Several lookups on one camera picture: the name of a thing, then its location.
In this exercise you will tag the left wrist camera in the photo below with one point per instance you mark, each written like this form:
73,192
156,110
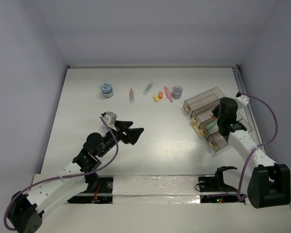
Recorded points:
109,118

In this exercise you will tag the yellow highlighter cap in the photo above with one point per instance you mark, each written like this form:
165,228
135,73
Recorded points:
156,98

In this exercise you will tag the green highlighter on table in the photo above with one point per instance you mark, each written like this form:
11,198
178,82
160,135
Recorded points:
147,89

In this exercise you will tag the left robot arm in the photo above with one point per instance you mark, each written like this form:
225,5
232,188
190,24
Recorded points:
29,207

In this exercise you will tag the aluminium rail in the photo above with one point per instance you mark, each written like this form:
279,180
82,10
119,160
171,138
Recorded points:
247,108

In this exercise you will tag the clear jar purple contents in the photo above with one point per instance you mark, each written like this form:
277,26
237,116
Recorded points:
177,92

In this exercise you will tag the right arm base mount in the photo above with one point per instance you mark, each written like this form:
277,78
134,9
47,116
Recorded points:
213,189

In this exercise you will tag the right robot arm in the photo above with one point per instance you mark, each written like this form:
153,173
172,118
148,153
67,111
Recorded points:
263,181

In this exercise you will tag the pink highlighter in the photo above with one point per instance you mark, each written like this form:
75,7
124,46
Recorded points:
168,93

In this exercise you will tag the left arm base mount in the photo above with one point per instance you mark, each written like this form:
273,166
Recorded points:
102,193

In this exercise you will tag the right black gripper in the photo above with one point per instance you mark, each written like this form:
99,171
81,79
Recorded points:
216,111

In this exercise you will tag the blue lidded paint jar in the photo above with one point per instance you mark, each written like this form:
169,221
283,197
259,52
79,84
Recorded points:
107,89

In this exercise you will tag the orange highlighter cap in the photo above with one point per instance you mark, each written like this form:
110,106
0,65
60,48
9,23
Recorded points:
160,95

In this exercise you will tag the silver foil strip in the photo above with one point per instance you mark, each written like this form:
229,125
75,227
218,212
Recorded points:
170,189

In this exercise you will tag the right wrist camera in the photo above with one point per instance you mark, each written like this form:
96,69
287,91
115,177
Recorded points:
241,100

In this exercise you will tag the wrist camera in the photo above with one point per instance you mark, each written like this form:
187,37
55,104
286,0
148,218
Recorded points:
109,118
241,100

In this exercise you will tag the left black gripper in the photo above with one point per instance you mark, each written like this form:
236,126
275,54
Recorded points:
122,132

